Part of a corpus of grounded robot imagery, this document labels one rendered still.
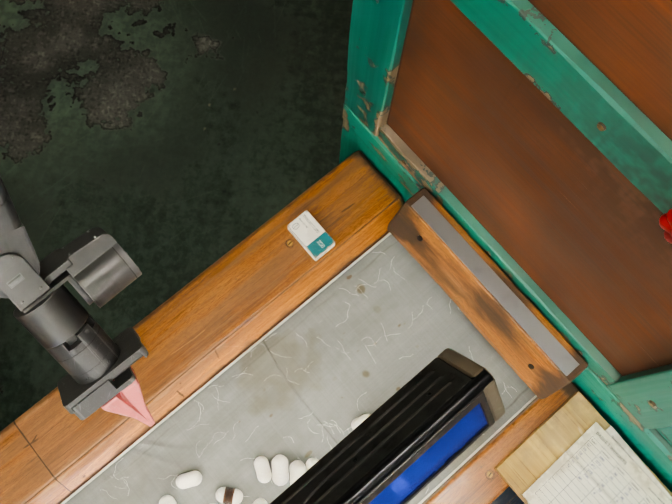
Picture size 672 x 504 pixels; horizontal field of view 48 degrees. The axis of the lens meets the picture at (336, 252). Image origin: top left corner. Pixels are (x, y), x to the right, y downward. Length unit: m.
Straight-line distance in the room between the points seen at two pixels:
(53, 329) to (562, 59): 0.55
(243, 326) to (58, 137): 1.11
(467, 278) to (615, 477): 0.31
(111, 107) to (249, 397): 1.15
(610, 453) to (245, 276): 0.53
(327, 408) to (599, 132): 0.56
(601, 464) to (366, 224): 0.43
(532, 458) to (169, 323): 0.50
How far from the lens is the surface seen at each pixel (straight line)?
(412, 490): 0.71
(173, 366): 1.02
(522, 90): 0.69
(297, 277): 1.03
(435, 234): 0.96
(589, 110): 0.62
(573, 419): 1.04
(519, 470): 1.02
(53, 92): 2.08
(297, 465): 1.00
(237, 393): 1.03
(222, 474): 1.03
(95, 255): 0.83
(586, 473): 1.04
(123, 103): 2.02
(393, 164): 1.02
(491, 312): 0.96
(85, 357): 0.84
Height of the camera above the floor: 1.77
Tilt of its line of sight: 75 degrees down
